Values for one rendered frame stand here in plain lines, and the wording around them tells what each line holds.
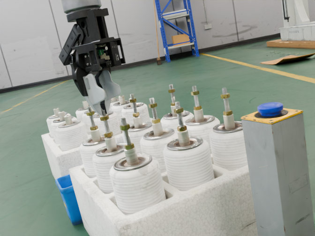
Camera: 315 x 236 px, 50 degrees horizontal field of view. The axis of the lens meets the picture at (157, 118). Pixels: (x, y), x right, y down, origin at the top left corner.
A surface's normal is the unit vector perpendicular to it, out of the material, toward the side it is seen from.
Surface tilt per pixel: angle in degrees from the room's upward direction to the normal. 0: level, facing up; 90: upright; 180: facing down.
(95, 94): 91
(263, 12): 90
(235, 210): 90
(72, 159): 90
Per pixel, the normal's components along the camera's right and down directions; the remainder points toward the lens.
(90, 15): -0.64, 0.29
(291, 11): 0.03, 0.22
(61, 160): 0.43, 0.12
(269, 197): -0.87, 0.27
